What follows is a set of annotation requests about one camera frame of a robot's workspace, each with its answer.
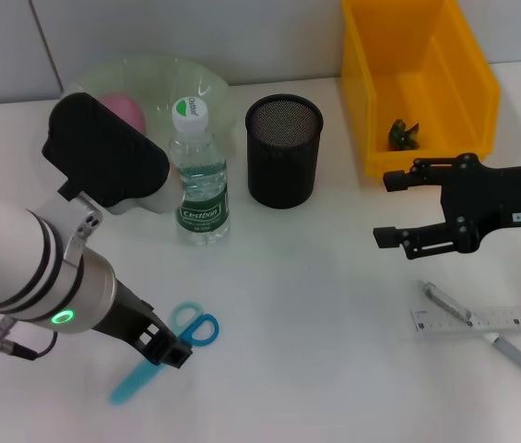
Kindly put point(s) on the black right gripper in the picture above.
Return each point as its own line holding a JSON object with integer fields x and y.
{"x": 495, "y": 198}

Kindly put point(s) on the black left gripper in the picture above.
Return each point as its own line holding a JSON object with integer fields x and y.
{"x": 126, "y": 314}

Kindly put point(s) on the blue and teal scissors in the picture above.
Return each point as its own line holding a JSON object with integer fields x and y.
{"x": 202, "y": 330}

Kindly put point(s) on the green plastic wrapper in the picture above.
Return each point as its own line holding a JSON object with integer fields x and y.
{"x": 404, "y": 136}

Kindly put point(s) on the clear green-label water bottle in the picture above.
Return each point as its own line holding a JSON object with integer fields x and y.
{"x": 200, "y": 194}

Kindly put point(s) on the pink peach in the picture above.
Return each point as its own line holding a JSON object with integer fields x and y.
{"x": 126, "y": 108}

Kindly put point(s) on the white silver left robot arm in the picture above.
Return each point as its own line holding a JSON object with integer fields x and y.
{"x": 11, "y": 258}

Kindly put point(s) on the black mesh pen holder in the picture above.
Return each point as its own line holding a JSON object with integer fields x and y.
{"x": 283, "y": 171}

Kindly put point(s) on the clear plastic ruler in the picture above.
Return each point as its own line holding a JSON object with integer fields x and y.
{"x": 518, "y": 318}

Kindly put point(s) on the clear grey ballpoint pen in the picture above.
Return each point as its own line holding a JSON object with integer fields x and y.
{"x": 518, "y": 357}

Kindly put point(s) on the green glass fruit plate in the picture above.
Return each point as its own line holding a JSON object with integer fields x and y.
{"x": 158, "y": 78}

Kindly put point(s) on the yellow plastic bin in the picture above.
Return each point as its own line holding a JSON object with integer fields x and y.
{"x": 449, "y": 69}

